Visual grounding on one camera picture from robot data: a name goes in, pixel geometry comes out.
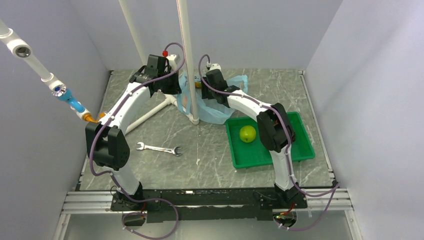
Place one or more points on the light blue plastic bag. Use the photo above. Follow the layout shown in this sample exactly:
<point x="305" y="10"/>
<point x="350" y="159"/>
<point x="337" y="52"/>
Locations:
<point x="209" y="110"/>

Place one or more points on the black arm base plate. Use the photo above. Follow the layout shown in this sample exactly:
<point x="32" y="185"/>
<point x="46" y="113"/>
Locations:
<point x="162" y="205"/>

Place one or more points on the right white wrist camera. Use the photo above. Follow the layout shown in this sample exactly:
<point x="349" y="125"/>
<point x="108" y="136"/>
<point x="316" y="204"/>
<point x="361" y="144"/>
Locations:
<point x="213" y="66"/>

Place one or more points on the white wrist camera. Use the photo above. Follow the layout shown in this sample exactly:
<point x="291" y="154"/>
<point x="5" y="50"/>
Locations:
<point x="172" y="61"/>
<point x="213" y="66"/>

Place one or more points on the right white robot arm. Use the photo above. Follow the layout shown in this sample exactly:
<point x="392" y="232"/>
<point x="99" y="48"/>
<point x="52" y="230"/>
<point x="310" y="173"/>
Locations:
<point x="274" y="128"/>

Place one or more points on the silver combination wrench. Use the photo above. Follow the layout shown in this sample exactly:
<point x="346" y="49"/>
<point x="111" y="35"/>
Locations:
<point x="174" y="151"/>

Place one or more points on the green fake apple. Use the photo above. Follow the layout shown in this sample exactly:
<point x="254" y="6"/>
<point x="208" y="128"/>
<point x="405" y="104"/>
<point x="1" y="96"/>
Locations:
<point x="247" y="134"/>

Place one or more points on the white PVC pipe stand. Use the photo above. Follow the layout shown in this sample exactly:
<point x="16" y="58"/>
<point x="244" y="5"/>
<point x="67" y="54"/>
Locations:
<point x="191" y="106"/>

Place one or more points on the red fake peach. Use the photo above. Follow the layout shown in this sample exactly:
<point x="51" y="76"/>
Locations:
<point x="186" y="103"/>

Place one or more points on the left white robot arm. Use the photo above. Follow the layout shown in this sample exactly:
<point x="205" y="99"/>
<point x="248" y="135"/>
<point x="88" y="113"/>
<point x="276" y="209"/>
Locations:
<point x="107" y="147"/>

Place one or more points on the aluminium rail frame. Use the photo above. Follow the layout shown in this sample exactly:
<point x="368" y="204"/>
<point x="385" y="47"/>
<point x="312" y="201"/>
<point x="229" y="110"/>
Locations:
<point x="99" y="202"/>

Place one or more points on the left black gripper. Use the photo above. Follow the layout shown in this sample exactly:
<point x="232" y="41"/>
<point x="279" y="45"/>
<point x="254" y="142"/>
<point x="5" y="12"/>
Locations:
<point x="176" y="89"/>

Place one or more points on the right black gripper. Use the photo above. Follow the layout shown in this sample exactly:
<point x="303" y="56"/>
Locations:
<point x="205" y="94"/>

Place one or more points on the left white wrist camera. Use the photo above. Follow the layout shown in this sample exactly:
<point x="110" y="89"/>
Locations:
<point x="172" y="61"/>

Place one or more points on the green plastic tray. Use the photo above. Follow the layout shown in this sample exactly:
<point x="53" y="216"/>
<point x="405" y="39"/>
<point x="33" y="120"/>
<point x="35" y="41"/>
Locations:
<point x="254" y="154"/>

